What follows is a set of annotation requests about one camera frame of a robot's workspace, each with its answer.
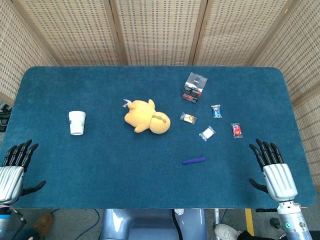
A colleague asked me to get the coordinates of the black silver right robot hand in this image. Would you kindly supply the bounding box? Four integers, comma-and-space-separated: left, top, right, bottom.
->
248, 138, 299, 202

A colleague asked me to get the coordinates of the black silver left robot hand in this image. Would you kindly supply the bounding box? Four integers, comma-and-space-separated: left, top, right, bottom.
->
0, 139, 47, 206

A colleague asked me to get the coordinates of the purple flexible strip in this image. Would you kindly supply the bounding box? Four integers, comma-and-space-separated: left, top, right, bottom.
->
182, 156, 207, 165

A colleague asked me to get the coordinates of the brown shoe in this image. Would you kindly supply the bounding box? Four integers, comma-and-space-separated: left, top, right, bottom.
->
32, 212, 54, 238

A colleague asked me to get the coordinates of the red candy packet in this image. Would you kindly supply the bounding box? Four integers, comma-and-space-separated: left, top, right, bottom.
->
230, 122, 244, 139

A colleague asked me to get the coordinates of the white shoe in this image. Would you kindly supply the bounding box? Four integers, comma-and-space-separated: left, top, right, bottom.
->
214, 223, 242, 240

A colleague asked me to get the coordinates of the white candy packet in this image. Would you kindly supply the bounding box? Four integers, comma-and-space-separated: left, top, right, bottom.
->
198, 125, 216, 142

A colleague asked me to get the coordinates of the white paper cup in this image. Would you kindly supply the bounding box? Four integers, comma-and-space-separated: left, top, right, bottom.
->
68, 110, 87, 136

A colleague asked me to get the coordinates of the blue candy packet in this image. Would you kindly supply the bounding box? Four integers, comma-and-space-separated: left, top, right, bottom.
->
211, 104, 223, 119

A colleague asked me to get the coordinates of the yellow candy packet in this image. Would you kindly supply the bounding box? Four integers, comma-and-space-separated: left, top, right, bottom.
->
180, 112, 197, 125

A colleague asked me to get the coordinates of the blue carpet table mat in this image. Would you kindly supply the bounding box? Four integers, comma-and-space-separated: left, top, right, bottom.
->
0, 66, 317, 210

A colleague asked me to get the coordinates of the black coffee box clear case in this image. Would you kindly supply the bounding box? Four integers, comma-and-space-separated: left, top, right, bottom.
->
181, 72, 209, 104

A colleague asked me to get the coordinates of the blue-grey robot torso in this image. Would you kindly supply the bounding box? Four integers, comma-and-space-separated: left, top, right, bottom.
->
99, 208, 208, 240

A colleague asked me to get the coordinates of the yellow plush toy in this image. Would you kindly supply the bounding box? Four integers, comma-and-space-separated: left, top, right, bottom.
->
122, 98, 172, 135

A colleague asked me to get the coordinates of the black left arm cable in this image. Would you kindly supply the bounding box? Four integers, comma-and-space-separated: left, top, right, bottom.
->
9, 207, 27, 227

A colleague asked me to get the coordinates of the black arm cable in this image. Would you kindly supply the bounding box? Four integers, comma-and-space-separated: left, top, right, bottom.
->
9, 207, 27, 227
256, 207, 285, 230

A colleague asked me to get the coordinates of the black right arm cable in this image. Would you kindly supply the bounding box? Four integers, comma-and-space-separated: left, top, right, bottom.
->
256, 207, 285, 230

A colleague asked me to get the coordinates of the blue floor cable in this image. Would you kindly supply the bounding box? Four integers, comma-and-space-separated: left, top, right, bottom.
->
74, 208, 101, 240

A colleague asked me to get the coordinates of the black torso cable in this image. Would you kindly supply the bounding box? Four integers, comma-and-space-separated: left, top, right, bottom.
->
171, 208, 184, 236

